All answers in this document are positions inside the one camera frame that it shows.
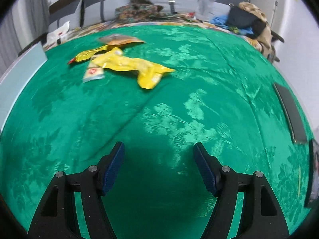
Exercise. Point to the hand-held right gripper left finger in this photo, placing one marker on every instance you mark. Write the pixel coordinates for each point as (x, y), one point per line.
(113, 169)

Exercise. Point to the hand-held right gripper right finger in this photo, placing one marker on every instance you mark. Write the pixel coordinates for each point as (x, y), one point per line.
(205, 169)

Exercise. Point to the small beige snack packet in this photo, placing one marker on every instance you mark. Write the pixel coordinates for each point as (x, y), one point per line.
(93, 73)

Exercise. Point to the large yellow snack packet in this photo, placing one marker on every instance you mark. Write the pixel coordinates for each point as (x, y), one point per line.
(139, 67)

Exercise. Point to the slim yellow snack packet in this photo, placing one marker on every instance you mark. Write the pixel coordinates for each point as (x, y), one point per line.
(91, 53)

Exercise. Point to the green patterned blanket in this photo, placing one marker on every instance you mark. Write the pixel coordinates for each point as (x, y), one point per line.
(174, 99)

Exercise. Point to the black flat phone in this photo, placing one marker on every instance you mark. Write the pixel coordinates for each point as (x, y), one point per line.
(290, 112)

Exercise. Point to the floral bed sheet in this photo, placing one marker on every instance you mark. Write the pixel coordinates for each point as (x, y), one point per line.
(99, 27)

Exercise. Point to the white plastic bag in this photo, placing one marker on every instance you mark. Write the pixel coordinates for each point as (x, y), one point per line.
(58, 33)

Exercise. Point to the blue cloth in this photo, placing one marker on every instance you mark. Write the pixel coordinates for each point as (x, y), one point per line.
(220, 20)

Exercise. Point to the beige patterned cloth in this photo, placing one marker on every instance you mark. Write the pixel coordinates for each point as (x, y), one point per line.
(260, 25)

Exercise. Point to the black bag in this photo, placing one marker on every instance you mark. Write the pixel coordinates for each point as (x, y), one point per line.
(243, 18)

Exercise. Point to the dark floral cloth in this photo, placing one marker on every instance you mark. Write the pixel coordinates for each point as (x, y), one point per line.
(139, 10)

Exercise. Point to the clear plastic bag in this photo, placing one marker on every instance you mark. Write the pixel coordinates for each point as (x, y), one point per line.
(205, 3)

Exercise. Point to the grey padded headboard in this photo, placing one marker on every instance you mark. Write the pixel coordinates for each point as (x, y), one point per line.
(112, 2)

